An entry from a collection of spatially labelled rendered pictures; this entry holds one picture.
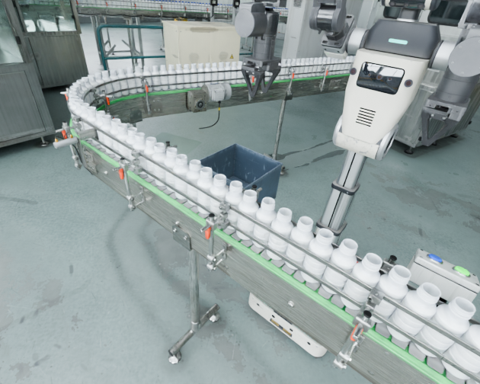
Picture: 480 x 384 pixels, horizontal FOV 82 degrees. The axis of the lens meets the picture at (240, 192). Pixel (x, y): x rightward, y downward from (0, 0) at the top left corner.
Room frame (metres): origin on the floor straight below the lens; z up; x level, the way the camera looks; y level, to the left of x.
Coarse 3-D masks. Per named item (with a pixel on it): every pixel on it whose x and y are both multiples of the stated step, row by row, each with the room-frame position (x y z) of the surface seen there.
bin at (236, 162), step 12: (216, 156) 1.28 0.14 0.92; (228, 156) 1.35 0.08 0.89; (240, 156) 1.38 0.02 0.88; (252, 156) 1.33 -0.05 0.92; (264, 156) 1.28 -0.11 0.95; (216, 168) 1.28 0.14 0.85; (228, 168) 1.36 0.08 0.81; (240, 168) 1.37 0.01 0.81; (252, 168) 1.32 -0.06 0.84; (264, 168) 1.28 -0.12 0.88; (276, 168) 1.17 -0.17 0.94; (228, 180) 1.03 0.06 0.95; (240, 180) 1.36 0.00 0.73; (252, 180) 1.32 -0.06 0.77; (264, 180) 1.11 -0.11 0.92; (276, 180) 1.20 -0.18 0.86; (264, 192) 1.12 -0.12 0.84; (276, 192) 1.22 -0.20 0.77
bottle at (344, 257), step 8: (344, 240) 0.49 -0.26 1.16; (352, 240) 0.49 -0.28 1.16; (336, 248) 0.50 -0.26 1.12; (344, 248) 0.47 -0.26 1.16; (352, 248) 0.48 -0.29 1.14; (336, 256) 0.47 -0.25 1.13; (344, 256) 0.46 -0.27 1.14; (352, 256) 0.46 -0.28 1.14; (336, 264) 0.46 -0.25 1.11; (344, 264) 0.45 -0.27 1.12; (352, 264) 0.45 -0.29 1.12; (328, 272) 0.47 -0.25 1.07; (336, 272) 0.45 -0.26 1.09; (328, 280) 0.46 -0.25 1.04; (336, 280) 0.45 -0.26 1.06; (344, 280) 0.45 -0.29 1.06; (336, 288) 0.45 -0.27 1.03
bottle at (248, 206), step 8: (248, 192) 0.66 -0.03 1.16; (248, 200) 0.63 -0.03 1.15; (240, 208) 0.63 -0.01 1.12; (248, 208) 0.62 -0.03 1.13; (256, 208) 0.63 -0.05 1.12; (240, 216) 0.63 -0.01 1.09; (240, 224) 0.62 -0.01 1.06; (248, 224) 0.62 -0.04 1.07; (240, 232) 0.62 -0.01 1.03; (248, 232) 0.62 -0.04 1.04
